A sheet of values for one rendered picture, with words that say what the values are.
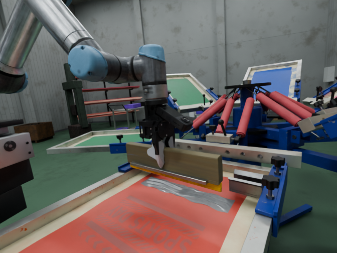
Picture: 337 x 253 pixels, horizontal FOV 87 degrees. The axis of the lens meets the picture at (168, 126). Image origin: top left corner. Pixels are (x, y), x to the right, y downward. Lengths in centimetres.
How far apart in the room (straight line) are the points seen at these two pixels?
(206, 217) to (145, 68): 45
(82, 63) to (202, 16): 848
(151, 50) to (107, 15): 1014
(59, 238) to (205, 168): 43
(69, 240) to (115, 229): 11
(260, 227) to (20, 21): 93
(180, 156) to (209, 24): 830
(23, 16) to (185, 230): 83
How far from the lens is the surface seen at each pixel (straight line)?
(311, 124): 88
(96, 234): 59
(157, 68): 52
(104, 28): 1062
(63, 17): 54
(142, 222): 58
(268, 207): 56
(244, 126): 109
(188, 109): 177
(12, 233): 68
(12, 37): 87
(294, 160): 83
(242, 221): 57
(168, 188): 70
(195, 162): 50
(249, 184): 62
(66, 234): 63
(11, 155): 77
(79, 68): 45
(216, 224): 55
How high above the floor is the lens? 131
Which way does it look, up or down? 11 degrees down
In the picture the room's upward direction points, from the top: 5 degrees counter-clockwise
